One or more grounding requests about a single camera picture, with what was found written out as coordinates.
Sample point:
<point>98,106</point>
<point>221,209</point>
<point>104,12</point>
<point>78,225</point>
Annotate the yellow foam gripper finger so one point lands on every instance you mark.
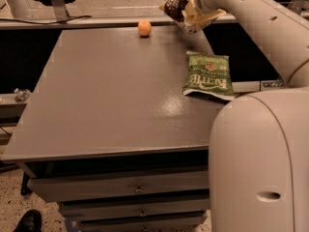
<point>193,16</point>

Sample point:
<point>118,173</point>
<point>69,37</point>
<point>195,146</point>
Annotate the brown sea salt chip bag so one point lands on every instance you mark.
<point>173,8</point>

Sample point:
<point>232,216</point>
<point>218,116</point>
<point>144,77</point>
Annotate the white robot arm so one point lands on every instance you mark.
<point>259,143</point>

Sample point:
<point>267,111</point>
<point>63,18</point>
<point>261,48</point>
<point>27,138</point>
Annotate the green kettle chip bag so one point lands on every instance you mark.
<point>210,75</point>

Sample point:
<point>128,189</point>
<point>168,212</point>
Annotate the orange fruit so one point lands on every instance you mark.
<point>144,28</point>

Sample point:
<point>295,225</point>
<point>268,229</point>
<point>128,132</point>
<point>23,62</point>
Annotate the grey side ledge right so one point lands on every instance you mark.
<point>256,86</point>

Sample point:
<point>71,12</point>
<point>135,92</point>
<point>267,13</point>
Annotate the crumpled clear plastic wrapper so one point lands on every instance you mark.
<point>22,95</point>

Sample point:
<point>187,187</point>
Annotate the grey bottom drawer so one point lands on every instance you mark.
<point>141,224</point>

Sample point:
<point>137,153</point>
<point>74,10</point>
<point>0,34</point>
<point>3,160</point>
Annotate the grey drawer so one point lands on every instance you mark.
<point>113,185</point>
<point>141,224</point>
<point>136,208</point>

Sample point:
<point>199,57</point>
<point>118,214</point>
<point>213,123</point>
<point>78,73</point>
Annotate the grey middle drawer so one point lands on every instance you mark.
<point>136,208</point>

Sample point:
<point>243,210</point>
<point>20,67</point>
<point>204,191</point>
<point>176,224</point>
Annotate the grey top drawer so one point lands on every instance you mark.
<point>113,185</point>

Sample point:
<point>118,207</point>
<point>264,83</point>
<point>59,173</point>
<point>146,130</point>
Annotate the black shoe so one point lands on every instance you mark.
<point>30,222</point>

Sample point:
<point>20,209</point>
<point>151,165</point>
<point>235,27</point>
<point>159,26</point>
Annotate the grey metal rail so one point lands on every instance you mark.
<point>86,21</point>

